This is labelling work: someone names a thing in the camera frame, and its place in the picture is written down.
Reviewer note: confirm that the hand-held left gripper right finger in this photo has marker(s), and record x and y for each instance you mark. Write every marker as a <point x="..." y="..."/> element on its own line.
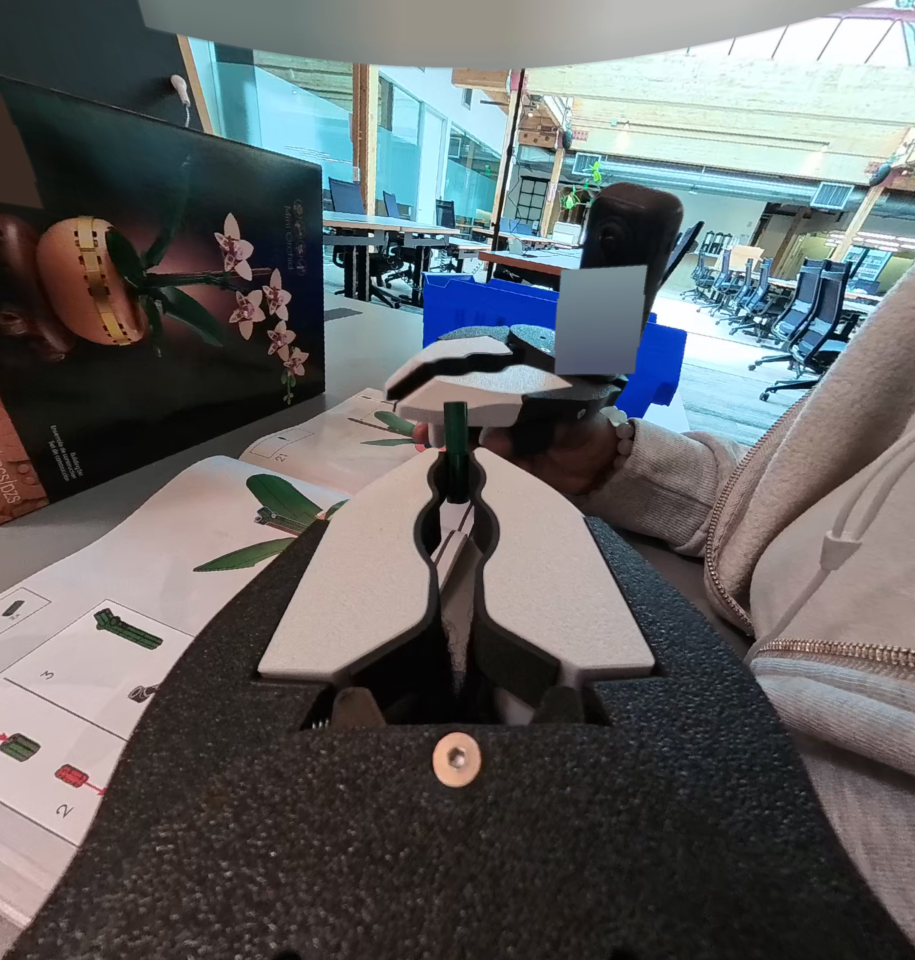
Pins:
<point x="570" y="600"/>

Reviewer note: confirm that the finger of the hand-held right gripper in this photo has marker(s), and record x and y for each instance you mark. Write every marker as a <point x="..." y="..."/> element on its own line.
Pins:
<point x="446" y="354"/>
<point x="502" y="394"/>

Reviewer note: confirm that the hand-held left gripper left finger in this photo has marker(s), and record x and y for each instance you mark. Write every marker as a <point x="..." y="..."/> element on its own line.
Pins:
<point x="337" y="600"/>

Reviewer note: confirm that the green toy stem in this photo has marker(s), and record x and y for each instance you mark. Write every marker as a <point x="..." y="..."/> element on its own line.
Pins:
<point x="455" y="450"/>

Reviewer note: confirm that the person's right forearm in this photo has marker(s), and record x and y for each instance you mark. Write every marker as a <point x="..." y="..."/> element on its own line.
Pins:
<point x="667" y="480"/>

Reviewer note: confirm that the grey desk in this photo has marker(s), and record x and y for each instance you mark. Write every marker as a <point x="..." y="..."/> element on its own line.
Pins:
<point x="67" y="529"/>

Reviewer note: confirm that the person's right hand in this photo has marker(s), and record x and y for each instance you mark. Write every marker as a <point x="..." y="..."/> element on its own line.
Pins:
<point x="577" y="457"/>

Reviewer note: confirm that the blue plastic bin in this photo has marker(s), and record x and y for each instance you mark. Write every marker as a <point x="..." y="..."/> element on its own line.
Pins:
<point x="495" y="307"/>

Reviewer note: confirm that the white office table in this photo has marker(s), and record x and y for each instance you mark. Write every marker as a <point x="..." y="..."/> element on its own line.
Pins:
<point x="397" y="232"/>

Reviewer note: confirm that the green hanging plant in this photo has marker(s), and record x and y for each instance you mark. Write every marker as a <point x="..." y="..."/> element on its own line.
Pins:
<point x="581" y="187"/>

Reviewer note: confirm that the black tripod pole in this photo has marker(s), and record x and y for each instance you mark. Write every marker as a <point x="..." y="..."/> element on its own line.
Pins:
<point x="508" y="172"/>

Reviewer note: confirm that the building instruction booklet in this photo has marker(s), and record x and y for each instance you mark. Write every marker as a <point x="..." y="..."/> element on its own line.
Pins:
<point x="127" y="600"/>

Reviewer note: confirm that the row of black office chairs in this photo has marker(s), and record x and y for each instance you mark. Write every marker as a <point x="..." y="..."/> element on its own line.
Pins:
<point x="810" y="307"/>

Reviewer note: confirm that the person in beige hoodie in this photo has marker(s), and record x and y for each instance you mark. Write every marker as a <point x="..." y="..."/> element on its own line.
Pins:
<point x="840" y="525"/>

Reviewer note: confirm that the orchid toy set box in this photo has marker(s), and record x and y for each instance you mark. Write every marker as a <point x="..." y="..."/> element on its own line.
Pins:
<point x="165" y="337"/>

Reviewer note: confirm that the white hanging earbud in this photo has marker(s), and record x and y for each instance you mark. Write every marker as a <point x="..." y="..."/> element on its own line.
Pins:
<point x="178" y="90"/>

